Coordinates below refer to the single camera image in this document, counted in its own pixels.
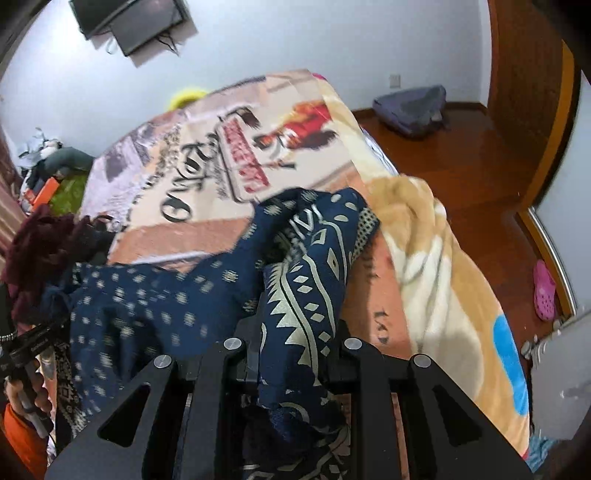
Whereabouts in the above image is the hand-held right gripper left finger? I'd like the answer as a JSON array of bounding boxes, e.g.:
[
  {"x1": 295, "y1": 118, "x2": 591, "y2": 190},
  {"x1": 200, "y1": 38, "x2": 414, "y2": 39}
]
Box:
[{"x1": 44, "y1": 318, "x2": 265, "y2": 480}]

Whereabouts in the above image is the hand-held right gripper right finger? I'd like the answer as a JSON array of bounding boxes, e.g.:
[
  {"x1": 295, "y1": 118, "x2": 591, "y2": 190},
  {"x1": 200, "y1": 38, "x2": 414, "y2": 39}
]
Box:
[{"x1": 323, "y1": 319, "x2": 534, "y2": 480}]

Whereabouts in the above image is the wooden door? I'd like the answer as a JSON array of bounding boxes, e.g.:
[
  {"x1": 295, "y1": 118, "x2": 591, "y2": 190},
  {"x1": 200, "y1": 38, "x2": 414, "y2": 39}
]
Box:
[{"x1": 487, "y1": 0, "x2": 580, "y2": 214}]

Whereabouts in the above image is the maroon folded garment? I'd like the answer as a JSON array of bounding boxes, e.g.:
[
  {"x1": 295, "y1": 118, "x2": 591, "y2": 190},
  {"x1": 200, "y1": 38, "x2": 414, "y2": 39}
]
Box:
[{"x1": 0, "y1": 205, "x2": 114, "y2": 325}]

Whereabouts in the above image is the striped brown curtain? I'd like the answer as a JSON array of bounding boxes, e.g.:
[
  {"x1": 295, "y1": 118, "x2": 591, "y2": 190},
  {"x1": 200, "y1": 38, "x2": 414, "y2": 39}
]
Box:
[{"x1": 0, "y1": 134, "x2": 27, "y2": 264}]

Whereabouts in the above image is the dark folded garment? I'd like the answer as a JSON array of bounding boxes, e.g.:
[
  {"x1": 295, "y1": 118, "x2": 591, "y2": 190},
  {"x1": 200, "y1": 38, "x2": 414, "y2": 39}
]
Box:
[{"x1": 69, "y1": 222, "x2": 117, "y2": 265}]

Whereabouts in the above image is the monitor cable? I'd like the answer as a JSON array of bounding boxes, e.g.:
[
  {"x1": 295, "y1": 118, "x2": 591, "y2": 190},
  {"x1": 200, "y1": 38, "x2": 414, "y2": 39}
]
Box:
[{"x1": 157, "y1": 31, "x2": 182, "y2": 57}]

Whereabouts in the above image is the green cloth covered table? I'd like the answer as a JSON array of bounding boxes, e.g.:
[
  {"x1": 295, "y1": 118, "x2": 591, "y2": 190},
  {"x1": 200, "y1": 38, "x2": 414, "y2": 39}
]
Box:
[{"x1": 48, "y1": 173, "x2": 93, "y2": 216}]

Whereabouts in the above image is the grey panel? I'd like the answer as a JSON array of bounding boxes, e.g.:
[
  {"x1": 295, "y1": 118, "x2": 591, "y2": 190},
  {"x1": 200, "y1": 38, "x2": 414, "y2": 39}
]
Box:
[{"x1": 530, "y1": 309, "x2": 591, "y2": 445}]

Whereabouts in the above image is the pile of clothes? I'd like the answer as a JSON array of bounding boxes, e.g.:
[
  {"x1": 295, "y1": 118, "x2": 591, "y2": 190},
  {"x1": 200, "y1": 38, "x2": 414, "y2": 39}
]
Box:
[{"x1": 16, "y1": 127, "x2": 64, "y2": 185}]

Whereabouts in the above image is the navy patterned hoodie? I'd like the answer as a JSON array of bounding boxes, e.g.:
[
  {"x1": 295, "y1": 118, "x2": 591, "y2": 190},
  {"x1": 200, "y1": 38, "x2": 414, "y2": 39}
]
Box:
[{"x1": 46, "y1": 187, "x2": 380, "y2": 480}]

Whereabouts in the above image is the large black television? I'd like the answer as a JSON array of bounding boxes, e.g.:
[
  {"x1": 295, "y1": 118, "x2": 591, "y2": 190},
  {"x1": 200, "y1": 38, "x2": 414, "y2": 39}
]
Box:
[{"x1": 69, "y1": 0, "x2": 141, "y2": 41}]

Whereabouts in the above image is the yellow round object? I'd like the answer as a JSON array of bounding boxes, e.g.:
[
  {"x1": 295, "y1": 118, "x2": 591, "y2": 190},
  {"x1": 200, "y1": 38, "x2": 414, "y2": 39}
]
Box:
[{"x1": 167, "y1": 88, "x2": 209, "y2": 112}]

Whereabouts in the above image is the orange box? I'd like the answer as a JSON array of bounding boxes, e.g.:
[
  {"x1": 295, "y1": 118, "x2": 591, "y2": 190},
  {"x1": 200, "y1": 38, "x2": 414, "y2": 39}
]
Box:
[{"x1": 28, "y1": 178, "x2": 61, "y2": 206}]

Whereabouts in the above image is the pink clog shoe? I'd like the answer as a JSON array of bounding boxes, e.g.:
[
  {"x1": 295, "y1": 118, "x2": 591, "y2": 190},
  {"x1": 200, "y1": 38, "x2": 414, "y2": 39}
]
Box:
[{"x1": 533, "y1": 260, "x2": 557, "y2": 322}]

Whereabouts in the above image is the grey bag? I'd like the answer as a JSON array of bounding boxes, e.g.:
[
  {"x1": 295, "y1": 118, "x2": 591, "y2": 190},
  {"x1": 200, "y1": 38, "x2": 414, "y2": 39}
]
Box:
[{"x1": 373, "y1": 85, "x2": 448, "y2": 138}]

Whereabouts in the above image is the small black monitor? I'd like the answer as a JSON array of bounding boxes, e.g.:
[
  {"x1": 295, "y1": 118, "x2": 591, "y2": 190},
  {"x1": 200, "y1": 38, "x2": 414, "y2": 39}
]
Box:
[{"x1": 111, "y1": 0, "x2": 193, "y2": 57}]

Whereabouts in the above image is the grey plush pillow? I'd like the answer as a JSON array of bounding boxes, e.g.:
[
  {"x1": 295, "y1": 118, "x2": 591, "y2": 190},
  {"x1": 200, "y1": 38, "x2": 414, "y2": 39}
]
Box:
[{"x1": 44, "y1": 148, "x2": 96, "y2": 174}]

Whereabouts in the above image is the person's left forearm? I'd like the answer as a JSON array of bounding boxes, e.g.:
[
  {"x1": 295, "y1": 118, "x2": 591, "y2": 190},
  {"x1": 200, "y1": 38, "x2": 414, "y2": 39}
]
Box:
[{"x1": 0, "y1": 401, "x2": 49, "y2": 479}]

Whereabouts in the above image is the person's left hand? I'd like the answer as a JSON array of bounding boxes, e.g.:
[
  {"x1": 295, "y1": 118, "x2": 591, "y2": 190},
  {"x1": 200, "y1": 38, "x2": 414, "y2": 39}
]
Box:
[{"x1": 4, "y1": 362, "x2": 53, "y2": 420}]

